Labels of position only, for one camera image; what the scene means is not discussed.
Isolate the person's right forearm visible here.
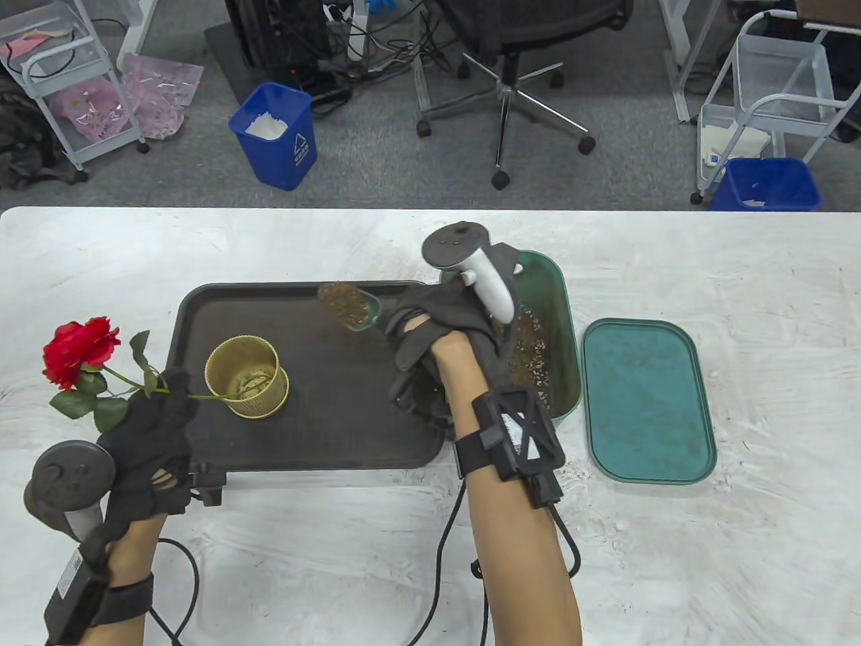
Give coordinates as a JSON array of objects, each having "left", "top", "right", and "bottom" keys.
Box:
[{"left": 430, "top": 333, "right": 585, "bottom": 646}]

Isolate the gold flower pot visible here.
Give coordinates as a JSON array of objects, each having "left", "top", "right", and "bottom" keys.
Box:
[{"left": 204, "top": 335, "right": 290, "bottom": 420}]

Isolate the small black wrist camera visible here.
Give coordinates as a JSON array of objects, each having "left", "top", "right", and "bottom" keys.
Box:
[
  {"left": 392, "top": 373, "right": 453, "bottom": 428},
  {"left": 192, "top": 471, "right": 225, "bottom": 507}
]

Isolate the grey handheld controller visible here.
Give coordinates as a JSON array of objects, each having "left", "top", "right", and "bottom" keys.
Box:
[
  {"left": 24, "top": 439, "right": 116, "bottom": 542},
  {"left": 422, "top": 221, "right": 517, "bottom": 327}
]

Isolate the white desk leg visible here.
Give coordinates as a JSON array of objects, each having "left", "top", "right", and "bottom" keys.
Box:
[
  {"left": 118, "top": 0, "right": 162, "bottom": 68},
  {"left": 659, "top": 0, "right": 724, "bottom": 124}
]

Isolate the black cable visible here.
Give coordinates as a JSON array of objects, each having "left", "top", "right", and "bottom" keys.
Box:
[
  {"left": 404, "top": 481, "right": 583, "bottom": 646},
  {"left": 145, "top": 537, "right": 200, "bottom": 646}
]

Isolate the brown potting mix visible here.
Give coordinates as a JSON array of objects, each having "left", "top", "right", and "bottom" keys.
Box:
[{"left": 317, "top": 281, "right": 560, "bottom": 421}]

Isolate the pink plastic bag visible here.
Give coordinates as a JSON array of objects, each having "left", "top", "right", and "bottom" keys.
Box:
[
  {"left": 52, "top": 75, "right": 128, "bottom": 142},
  {"left": 121, "top": 54, "right": 204, "bottom": 141}
]

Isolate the person's left forearm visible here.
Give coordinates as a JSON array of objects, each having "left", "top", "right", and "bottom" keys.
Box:
[{"left": 67, "top": 515, "right": 165, "bottom": 646}]

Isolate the brown cardboard box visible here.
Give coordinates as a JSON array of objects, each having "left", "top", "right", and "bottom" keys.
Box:
[{"left": 797, "top": 0, "right": 861, "bottom": 31}]

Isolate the black floor mat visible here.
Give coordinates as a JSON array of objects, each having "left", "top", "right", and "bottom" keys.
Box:
[{"left": 204, "top": 24, "right": 270, "bottom": 105}]

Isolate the pink paper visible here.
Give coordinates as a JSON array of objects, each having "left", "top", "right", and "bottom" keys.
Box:
[{"left": 0, "top": 34, "right": 51, "bottom": 61}]

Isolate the blue trash bin white symbol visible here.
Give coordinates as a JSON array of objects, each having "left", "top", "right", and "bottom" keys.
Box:
[{"left": 228, "top": 82, "right": 318, "bottom": 192}]

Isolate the black box with white label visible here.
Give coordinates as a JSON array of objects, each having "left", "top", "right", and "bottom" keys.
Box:
[{"left": 44, "top": 544, "right": 155, "bottom": 646}]

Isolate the black office chair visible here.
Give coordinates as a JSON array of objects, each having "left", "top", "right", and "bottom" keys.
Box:
[{"left": 414, "top": 0, "right": 634, "bottom": 191}]

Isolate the bundle of black cables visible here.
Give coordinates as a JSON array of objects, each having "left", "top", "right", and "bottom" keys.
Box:
[{"left": 296, "top": 0, "right": 472, "bottom": 102}]

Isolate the white wire cart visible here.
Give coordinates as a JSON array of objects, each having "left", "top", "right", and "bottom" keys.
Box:
[
  {"left": 0, "top": 0, "right": 150, "bottom": 171},
  {"left": 690, "top": 10, "right": 861, "bottom": 206}
]

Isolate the person's left hand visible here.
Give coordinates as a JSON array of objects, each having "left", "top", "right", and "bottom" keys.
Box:
[{"left": 96, "top": 367, "right": 199, "bottom": 542}]

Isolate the dark brown tray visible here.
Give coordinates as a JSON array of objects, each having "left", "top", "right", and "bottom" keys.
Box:
[{"left": 149, "top": 281, "right": 448, "bottom": 472}]

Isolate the black lattice wrist mount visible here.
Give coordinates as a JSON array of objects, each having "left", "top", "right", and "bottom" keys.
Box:
[{"left": 452, "top": 387, "right": 567, "bottom": 509}]

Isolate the green plastic trowel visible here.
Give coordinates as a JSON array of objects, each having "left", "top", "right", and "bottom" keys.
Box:
[{"left": 316, "top": 281, "right": 394, "bottom": 334}]

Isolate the black backpack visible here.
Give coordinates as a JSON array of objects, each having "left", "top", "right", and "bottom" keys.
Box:
[{"left": 0, "top": 73, "right": 89, "bottom": 191}]

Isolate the green bin lid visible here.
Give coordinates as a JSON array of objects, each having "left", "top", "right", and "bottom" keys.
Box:
[{"left": 582, "top": 318, "right": 718, "bottom": 484}]

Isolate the green plastic bin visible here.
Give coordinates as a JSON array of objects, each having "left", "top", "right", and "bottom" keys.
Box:
[{"left": 439, "top": 250, "right": 583, "bottom": 426}]

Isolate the red artificial rose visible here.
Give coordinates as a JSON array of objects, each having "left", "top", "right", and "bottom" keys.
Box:
[{"left": 42, "top": 316, "right": 236, "bottom": 435}]

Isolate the person's right hand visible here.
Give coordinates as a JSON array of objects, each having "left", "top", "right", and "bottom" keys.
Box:
[{"left": 383, "top": 244, "right": 525, "bottom": 421}]

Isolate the black computer tower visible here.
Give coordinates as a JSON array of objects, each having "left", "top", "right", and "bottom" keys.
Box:
[{"left": 224, "top": 0, "right": 337, "bottom": 95}]

